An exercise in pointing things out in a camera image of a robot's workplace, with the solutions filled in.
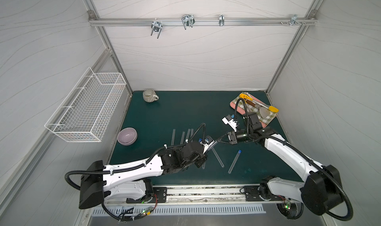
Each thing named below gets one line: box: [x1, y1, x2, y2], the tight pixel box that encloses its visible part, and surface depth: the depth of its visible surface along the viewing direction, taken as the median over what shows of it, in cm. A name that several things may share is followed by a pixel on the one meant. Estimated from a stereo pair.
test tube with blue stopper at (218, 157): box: [211, 146, 225, 168], surface depth 88 cm
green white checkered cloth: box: [232, 96, 278, 125], surface depth 109 cm
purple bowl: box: [117, 127, 138, 146], surface depth 93 cm
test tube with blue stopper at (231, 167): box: [227, 149, 243, 174], surface depth 86 cm
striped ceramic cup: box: [142, 88, 160, 103], surface depth 113 cm
